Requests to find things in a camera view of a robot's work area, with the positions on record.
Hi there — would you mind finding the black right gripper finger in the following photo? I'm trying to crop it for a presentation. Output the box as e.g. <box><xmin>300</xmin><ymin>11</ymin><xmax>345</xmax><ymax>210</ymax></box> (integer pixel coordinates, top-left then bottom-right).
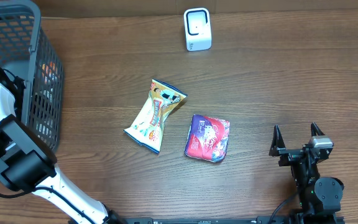
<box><xmin>270</xmin><ymin>125</ymin><xmax>285</xmax><ymax>150</ymax></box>
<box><xmin>310</xmin><ymin>122</ymin><xmax>324</xmax><ymax>137</ymax></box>

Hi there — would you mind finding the purple red snack pack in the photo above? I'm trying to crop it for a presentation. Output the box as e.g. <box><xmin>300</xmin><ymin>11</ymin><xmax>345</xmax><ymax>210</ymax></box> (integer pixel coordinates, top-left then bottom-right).
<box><xmin>184</xmin><ymin>114</ymin><xmax>231</xmax><ymax>162</ymax></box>

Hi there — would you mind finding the yellow snack bag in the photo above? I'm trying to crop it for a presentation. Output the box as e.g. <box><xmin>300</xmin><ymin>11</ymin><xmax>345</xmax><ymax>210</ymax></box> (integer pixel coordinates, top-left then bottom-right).
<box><xmin>124</xmin><ymin>79</ymin><xmax>187</xmax><ymax>154</ymax></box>

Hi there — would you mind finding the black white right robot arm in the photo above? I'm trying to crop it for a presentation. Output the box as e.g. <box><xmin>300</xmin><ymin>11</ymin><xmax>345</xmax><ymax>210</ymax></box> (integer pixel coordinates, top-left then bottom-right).
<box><xmin>268</xmin><ymin>123</ymin><xmax>344</xmax><ymax>223</ymax></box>

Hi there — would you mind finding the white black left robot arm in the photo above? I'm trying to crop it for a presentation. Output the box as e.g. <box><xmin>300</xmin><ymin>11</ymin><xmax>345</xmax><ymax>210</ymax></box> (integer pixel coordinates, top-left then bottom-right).
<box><xmin>0</xmin><ymin>67</ymin><xmax>125</xmax><ymax>223</ymax></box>

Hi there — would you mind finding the white barcode scanner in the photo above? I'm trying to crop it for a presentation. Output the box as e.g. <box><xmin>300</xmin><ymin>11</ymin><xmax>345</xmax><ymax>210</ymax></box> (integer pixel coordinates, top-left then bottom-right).
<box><xmin>183</xmin><ymin>7</ymin><xmax>212</xmax><ymax>52</ymax></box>

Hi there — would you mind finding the orange box in basket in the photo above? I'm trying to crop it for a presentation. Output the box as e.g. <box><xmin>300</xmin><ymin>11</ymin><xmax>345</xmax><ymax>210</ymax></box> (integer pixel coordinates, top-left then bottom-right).
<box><xmin>42</xmin><ymin>62</ymin><xmax>59</xmax><ymax>88</ymax></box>

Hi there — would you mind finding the grey plastic shopping basket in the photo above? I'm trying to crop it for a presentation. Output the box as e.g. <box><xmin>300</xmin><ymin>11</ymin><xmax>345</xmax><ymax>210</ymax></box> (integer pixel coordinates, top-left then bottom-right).
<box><xmin>0</xmin><ymin>1</ymin><xmax>65</xmax><ymax>151</ymax></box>

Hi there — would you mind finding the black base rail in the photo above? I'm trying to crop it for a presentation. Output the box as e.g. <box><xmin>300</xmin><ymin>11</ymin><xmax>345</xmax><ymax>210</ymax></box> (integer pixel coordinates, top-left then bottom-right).
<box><xmin>125</xmin><ymin>216</ymin><xmax>345</xmax><ymax>224</ymax></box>

